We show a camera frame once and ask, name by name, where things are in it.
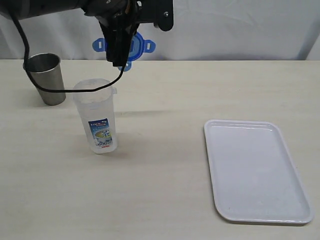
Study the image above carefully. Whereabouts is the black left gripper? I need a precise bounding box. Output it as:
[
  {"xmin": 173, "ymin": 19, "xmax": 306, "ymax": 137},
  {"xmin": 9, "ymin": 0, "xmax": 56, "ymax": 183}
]
[{"xmin": 82, "ymin": 0, "xmax": 139, "ymax": 67}]

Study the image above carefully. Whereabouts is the blue plastic lid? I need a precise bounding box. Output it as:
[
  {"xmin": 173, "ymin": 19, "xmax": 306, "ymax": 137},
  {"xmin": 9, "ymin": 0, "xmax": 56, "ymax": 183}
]
[{"xmin": 92, "ymin": 32, "xmax": 156, "ymax": 72}]

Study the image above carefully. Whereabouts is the stainless steel cup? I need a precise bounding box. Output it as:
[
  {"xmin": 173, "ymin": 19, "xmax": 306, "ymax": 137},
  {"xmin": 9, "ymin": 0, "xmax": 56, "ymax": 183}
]
[{"xmin": 27, "ymin": 53, "xmax": 66, "ymax": 106}]

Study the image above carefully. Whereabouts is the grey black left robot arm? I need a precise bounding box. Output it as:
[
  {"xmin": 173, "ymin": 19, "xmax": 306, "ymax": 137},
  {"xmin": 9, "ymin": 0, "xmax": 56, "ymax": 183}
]
[{"xmin": 0, "ymin": 0, "xmax": 139, "ymax": 67}]

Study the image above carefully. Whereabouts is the clear plastic tall container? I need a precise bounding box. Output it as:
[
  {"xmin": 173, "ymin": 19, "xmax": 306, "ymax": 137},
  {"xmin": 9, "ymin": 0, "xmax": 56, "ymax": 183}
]
[{"xmin": 72, "ymin": 86, "xmax": 118, "ymax": 154}]

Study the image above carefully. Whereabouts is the white backdrop curtain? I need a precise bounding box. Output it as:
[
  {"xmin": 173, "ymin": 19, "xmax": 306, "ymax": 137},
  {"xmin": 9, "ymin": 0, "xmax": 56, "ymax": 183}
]
[{"xmin": 0, "ymin": 0, "xmax": 320, "ymax": 62}]

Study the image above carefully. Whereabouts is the white rectangular plastic tray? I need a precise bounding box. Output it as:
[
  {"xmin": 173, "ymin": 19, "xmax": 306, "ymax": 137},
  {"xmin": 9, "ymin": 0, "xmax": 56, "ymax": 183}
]
[{"xmin": 204, "ymin": 119, "xmax": 314, "ymax": 225}]

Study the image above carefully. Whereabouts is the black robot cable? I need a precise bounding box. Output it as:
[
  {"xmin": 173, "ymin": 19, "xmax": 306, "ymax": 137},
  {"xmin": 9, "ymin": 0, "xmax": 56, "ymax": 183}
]
[{"xmin": 9, "ymin": 14, "xmax": 133, "ymax": 94}]

